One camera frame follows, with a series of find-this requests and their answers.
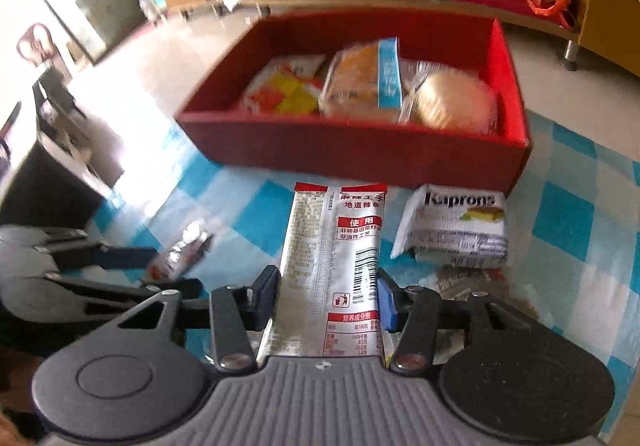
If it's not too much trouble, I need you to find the red cardboard box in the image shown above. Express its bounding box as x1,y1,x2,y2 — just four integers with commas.
175,10,532,199

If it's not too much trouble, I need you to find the blue white checked tablecloth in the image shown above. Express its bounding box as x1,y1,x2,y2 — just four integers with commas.
75,110,640,427

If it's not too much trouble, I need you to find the bread packet with blue stripe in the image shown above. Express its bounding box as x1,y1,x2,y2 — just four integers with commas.
318,38,403,124

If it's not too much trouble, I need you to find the red silver spicy strip packet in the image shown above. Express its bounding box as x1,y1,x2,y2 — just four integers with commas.
255,182,390,359

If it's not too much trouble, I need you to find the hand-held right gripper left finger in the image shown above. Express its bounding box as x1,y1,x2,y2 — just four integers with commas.
102,266,281,373

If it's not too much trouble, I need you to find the small red silver packet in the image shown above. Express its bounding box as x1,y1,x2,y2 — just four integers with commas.
147,221,213,279

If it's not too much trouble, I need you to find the black cabinet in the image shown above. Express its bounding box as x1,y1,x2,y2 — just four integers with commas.
0,66,126,229

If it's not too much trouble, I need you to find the white wafer packet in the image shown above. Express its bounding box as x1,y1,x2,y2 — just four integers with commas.
391,184,509,269

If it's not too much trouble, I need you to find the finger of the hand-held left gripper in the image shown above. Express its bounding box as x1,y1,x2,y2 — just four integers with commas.
30,238,158,273
45,271,203,315

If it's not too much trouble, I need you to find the round bread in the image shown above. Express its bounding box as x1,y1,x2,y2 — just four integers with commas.
400,60,501,135

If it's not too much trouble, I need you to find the red yellow snack packet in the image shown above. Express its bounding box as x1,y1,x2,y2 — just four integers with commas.
240,54,326,115

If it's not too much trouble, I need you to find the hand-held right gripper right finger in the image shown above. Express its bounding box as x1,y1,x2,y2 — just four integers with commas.
377,268,543,373

